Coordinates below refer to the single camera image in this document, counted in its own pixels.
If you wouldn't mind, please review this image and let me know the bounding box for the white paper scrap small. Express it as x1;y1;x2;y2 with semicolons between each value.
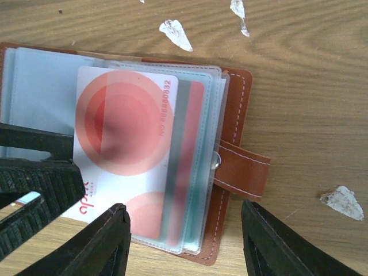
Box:
320;186;365;221

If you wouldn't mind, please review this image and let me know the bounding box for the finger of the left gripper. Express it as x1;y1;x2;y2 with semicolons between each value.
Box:
1;123;74;161
1;159;85;258

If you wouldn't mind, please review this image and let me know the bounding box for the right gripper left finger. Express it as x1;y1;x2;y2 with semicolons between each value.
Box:
18;204;131;275

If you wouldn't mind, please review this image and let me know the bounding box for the brown leather card holder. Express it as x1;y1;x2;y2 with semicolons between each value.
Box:
0;41;271;267

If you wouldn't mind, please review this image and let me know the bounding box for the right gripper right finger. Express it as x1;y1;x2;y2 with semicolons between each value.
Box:
241;200;359;276

